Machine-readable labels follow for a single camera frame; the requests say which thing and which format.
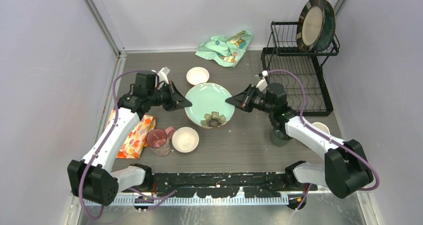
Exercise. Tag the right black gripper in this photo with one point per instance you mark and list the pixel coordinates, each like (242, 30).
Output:
(243, 100)

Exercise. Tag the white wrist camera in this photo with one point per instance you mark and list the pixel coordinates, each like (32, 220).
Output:
(163, 75)
(261, 77)

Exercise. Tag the black wire dish rack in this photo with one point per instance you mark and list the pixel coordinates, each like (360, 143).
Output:
(301, 73)

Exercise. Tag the mint green flower plate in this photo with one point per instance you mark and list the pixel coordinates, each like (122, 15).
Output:
(209, 108)

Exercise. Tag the black rimmed cream plate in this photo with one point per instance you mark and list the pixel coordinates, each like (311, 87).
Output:
(310, 25)

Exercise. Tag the dark green mug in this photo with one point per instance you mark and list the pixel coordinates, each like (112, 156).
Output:
(279, 141)

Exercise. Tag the dark blue floral plate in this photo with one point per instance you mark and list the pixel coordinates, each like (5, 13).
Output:
(329, 27)

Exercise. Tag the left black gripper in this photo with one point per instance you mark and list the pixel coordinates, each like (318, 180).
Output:
(178, 101)

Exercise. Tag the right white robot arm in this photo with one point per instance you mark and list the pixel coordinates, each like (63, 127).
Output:
(345, 169)

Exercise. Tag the pale pink mug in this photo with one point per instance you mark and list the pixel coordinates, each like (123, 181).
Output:
(321, 127)

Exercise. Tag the white bowl orange outside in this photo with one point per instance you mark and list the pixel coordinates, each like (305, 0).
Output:
(197, 75)

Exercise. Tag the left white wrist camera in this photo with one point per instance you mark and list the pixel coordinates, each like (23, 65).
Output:
(163, 75)

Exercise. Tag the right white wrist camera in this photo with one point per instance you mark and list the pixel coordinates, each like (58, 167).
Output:
(261, 77)

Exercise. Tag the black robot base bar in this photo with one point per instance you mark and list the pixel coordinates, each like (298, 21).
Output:
(221, 185)

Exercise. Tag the orange floral cloth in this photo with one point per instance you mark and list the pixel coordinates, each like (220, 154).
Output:
(136, 140)

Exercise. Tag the white ceramic bowl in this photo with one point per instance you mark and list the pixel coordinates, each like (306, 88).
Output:
(185, 139)

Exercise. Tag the pink glass mug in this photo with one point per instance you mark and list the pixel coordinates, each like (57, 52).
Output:
(159, 140)

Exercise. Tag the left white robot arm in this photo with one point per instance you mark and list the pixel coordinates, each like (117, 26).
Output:
(92, 178)

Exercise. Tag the mint green cartoon cloth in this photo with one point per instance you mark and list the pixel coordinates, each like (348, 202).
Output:
(226, 52)

